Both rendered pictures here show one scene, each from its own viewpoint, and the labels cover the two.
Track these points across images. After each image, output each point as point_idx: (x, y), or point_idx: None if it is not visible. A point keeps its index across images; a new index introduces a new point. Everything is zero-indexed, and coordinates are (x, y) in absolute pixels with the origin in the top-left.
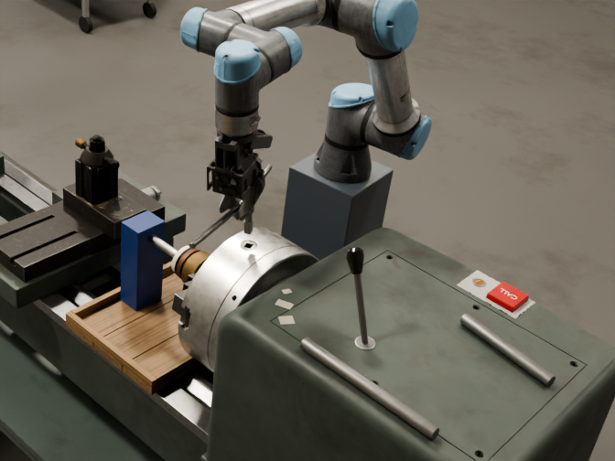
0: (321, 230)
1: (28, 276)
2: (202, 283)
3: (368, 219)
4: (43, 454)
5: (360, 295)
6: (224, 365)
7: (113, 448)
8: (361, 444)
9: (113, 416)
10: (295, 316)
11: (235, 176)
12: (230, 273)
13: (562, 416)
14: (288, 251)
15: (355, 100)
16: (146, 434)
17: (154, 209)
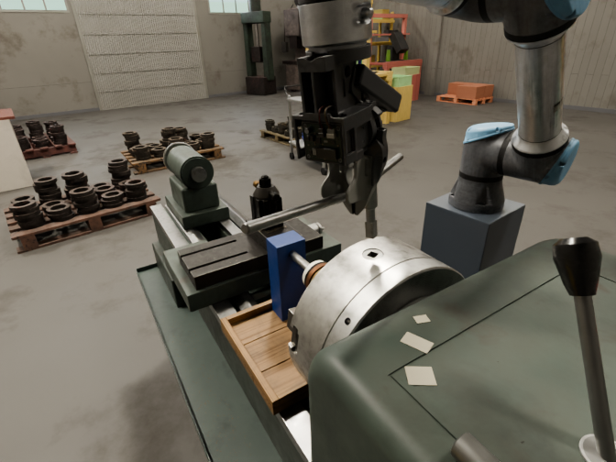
0: (456, 258)
1: (200, 285)
2: (313, 298)
3: (500, 248)
4: (208, 437)
5: (594, 346)
6: (319, 430)
7: (265, 440)
8: None
9: None
10: (436, 369)
11: (333, 121)
12: (345, 288)
13: None
14: (424, 263)
15: (492, 130)
16: (278, 446)
17: (313, 237)
